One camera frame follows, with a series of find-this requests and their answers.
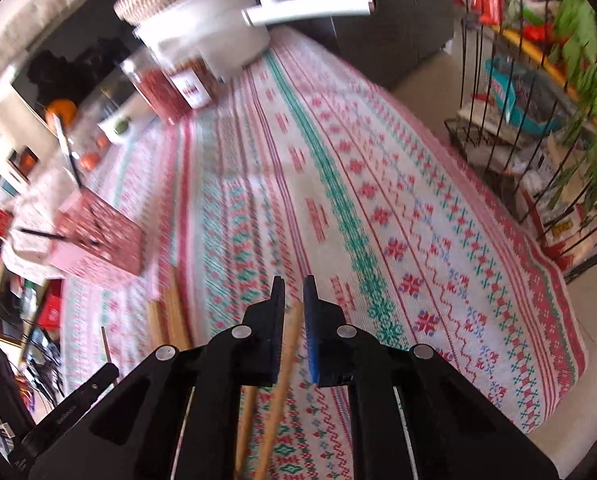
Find tall red-filled jar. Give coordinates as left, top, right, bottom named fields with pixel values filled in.
left=120, top=48, right=191, bottom=125

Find black wire rack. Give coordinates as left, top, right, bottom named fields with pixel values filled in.
left=445, top=0, right=597, bottom=281

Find white bowl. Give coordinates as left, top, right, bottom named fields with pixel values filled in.
left=98, top=92, right=157, bottom=145

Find white rice cooker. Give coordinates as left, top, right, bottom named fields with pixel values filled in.
left=134, top=0, right=270, bottom=81

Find glass jar with tomatoes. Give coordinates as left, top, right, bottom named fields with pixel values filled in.
left=66, top=96, right=117, bottom=174

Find orange fruit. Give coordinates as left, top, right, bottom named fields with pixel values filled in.
left=44, top=99, right=78, bottom=132

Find white cling film dispenser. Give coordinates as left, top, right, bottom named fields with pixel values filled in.
left=241, top=0, right=377, bottom=27

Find green vegetables bunch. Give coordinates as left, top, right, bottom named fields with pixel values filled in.
left=553, top=0, right=597, bottom=211

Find patterned tablecloth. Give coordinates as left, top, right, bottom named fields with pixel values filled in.
left=61, top=27, right=587, bottom=474

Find short labelled jar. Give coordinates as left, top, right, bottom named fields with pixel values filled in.
left=165, top=56, right=220, bottom=110

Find wooden chopstick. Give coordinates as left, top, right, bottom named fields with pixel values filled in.
left=163, top=266, right=193, bottom=351
left=146, top=300, right=168, bottom=349
left=254, top=301, right=304, bottom=480
left=234, top=386, right=258, bottom=479

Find black chopstick gold band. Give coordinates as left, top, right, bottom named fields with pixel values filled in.
left=52, top=114, right=82, bottom=190

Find pink perforated utensil holder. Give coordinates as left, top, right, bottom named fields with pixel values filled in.
left=44, top=188, right=144, bottom=289

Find red cardboard box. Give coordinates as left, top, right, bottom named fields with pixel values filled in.
left=38, top=280, right=63, bottom=332

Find grey refrigerator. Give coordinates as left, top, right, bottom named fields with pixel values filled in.
left=293, top=0, right=454, bottom=89

